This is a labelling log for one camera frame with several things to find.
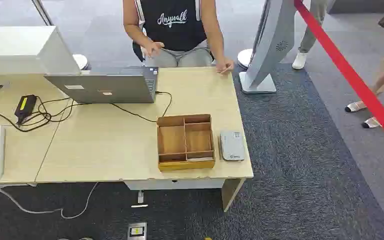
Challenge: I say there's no wooden card box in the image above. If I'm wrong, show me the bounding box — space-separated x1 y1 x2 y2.
156 113 216 172

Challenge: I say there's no grey card reader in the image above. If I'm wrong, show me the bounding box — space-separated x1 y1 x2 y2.
219 130 246 163

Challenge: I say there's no person's left hand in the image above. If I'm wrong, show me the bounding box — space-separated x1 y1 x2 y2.
215 58 235 76

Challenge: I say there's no person's hand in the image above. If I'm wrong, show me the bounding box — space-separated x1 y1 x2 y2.
142 41 165 59
215 58 235 76

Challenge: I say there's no white round stanchion base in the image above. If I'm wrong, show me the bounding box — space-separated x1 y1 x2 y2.
236 48 254 70
72 53 90 71

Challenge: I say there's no person's right hand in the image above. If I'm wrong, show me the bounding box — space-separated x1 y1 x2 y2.
142 41 165 59

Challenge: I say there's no pale wooden desk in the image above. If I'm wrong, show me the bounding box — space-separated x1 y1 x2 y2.
0 66 255 213

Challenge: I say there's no grey laptop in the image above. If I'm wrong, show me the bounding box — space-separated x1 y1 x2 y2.
44 66 159 105

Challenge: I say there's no seated person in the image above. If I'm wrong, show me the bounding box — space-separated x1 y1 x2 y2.
122 0 235 76

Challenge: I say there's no grey kiosk stand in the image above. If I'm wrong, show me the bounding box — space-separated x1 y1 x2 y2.
238 0 297 95

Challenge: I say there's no dark carpet mat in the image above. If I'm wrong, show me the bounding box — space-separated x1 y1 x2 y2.
0 62 384 240

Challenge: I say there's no small silver floor device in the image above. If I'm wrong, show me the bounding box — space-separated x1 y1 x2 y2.
127 221 148 240

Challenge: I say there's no standing person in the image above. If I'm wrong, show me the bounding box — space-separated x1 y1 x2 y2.
291 0 329 71

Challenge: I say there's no red barrier tape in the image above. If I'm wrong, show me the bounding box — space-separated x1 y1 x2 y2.
293 0 384 155

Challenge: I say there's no black power adapter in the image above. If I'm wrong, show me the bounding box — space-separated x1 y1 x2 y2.
14 94 38 126

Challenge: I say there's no white box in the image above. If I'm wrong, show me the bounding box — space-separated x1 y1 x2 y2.
0 25 82 76

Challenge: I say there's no person in beige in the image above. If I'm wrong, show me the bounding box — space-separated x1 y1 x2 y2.
344 0 384 129

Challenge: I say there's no black cable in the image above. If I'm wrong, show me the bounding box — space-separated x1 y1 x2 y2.
0 90 173 133

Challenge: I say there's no white cable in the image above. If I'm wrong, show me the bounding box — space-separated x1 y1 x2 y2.
0 178 99 220

